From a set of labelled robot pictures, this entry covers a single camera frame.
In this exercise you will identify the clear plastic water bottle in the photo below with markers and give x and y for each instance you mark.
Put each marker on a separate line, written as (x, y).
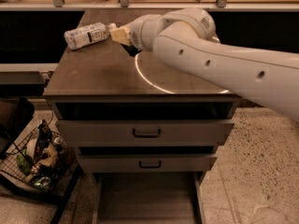
(86, 35)

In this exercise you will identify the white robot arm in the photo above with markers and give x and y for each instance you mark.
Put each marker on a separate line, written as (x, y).
(182, 39)

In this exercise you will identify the top grey drawer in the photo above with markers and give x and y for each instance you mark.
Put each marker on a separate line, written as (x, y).
(145, 133)

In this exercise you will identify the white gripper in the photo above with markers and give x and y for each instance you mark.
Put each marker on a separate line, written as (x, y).
(135, 32)

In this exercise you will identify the dark snack bag in basket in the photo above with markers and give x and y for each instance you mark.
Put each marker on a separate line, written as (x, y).
(43, 141)

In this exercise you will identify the grey drawer cabinet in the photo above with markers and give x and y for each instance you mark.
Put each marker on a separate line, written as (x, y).
(103, 82)

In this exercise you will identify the green item in basket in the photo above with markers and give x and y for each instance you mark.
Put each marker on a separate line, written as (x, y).
(24, 163)

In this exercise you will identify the bottom open grey drawer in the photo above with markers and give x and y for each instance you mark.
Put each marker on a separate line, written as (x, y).
(148, 198)

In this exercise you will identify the black wire basket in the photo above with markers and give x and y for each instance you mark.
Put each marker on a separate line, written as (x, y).
(39, 161)

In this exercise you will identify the middle grey drawer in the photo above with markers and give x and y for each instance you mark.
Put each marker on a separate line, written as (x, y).
(146, 163)

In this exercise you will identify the soda can in basket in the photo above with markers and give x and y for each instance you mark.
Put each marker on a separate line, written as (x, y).
(58, 142)

